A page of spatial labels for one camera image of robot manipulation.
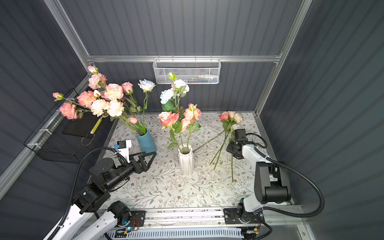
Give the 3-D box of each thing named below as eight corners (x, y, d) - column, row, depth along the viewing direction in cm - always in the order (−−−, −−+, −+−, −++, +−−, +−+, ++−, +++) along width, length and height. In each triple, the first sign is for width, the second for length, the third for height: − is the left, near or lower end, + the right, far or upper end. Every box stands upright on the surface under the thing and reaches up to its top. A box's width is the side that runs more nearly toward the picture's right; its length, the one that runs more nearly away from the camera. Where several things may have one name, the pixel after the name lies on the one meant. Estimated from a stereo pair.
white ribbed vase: (181, 175, 90) (177, 156, 71) (182, 164, 95) (178, 143, 76) (194, 175, 90) (193, 156, 71) (194, 164, 95) (193, 143, 76)
